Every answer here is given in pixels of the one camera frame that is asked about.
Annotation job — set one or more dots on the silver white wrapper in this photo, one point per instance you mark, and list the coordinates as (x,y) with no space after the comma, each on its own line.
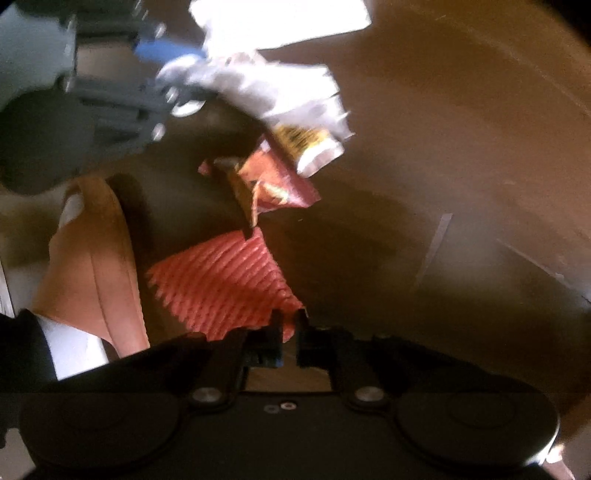
(300,104)

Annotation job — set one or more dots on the orange ribbed wrapper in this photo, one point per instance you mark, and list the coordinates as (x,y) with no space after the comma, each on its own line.
(225,283)

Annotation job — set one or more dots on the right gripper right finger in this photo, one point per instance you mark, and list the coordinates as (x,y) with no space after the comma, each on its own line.
(312,343)

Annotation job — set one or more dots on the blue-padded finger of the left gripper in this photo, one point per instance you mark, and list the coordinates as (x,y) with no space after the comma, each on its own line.
(163,50)

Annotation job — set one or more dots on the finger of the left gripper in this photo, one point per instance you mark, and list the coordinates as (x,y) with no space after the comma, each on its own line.
(184,100)

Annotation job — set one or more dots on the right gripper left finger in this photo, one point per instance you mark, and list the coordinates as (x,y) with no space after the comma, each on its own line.
(264,345)

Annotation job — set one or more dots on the small brown snack wrapper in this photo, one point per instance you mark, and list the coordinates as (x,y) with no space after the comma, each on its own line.
(263,181)

